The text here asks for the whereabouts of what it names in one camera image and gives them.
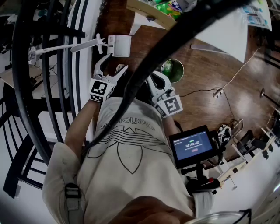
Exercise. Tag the black chair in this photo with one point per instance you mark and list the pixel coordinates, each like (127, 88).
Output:
(251, 141)

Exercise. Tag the round green waste bin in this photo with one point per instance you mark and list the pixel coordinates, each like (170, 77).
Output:
(172, 70)

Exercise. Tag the person's right forearm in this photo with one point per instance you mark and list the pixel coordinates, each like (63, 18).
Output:
(168, 124)

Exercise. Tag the black monitor mount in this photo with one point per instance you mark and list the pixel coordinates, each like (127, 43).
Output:
(201, 180)

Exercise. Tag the person's left forearm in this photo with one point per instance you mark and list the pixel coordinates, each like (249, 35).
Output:
(81, 124)

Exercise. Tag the black monitor screen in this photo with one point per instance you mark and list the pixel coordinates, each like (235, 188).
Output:
(191, 146)

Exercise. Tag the black pole stand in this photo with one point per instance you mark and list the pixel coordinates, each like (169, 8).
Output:
(265, 95)

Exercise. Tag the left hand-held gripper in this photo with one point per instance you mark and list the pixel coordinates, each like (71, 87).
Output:
(99, 89)

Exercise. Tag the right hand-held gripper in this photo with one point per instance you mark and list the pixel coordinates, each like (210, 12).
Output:
(170, 106)

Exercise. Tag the person's head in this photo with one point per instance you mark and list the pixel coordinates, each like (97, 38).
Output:
(148, 210)

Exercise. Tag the white printed t-shirt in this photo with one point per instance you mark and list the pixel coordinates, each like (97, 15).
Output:
(131, 175)

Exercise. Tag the cardboard box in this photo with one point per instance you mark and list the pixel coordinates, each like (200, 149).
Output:
(151, 13)

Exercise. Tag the clear water bottle blue label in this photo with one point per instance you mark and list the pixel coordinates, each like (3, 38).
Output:
(249, 9)
(257, 19)

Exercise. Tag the green snack packet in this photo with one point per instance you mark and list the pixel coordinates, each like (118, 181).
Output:
(170, 8)

